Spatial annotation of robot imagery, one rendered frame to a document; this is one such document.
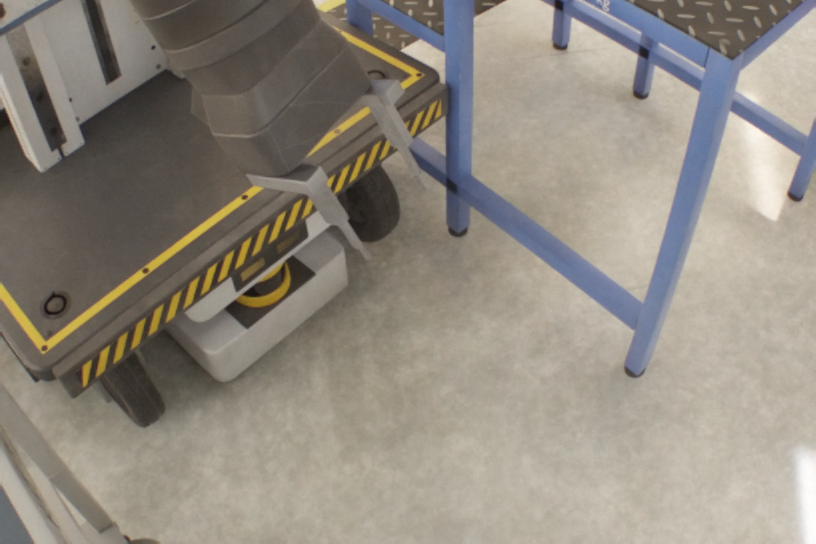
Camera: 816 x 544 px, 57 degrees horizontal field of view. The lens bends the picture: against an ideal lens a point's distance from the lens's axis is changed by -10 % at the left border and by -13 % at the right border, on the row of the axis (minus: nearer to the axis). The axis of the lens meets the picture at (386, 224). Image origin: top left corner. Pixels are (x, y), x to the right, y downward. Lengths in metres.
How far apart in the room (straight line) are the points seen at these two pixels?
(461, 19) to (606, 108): 0.63
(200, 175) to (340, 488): 0.47
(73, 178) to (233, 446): 0.44
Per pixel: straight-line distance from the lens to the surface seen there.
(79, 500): 1.00
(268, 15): 0.37
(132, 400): 1.16
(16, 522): 0.50
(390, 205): 1.31
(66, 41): 1.19
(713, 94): 0.89
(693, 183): 0.97
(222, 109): 0.40
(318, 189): 0.39
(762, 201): 1.59
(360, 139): 1.12
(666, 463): 1.23
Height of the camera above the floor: 1.07
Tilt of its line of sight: 48 degrees down
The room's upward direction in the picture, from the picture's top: 4 degrees counter-clockwise
